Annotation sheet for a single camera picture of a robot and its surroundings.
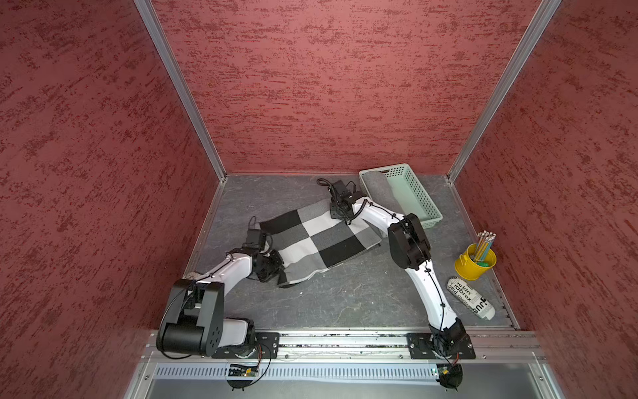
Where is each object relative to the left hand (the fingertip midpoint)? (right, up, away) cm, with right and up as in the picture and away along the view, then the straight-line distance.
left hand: (285, 272), depth 89 cm
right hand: (+21, +21, +18) cm, 35 cm away
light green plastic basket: (+54, +29, +26) cm, 67 cm away
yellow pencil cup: (+64, +3, -5) cm, 64 cm away
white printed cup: (+64, -7, -8) cm, 64 cm away
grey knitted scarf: (+38, +30, +15) cm, 51 cm away
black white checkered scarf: (+10, +10, +10) cm, 18 cm away
